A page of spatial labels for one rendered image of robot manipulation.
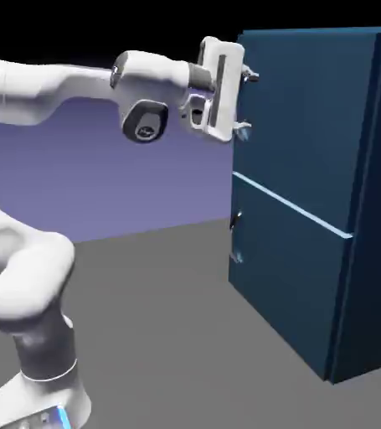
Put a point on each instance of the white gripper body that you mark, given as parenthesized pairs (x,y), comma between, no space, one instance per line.
(227,83)

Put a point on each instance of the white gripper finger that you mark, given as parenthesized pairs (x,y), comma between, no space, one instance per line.
(242,125)
(251,76)

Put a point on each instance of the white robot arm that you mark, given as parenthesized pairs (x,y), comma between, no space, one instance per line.
(42,90)

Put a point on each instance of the blue cabinet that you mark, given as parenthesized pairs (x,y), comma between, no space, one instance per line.
(371,201)

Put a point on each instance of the blue cabinet door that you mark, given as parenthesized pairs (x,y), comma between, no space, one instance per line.
(284,278)

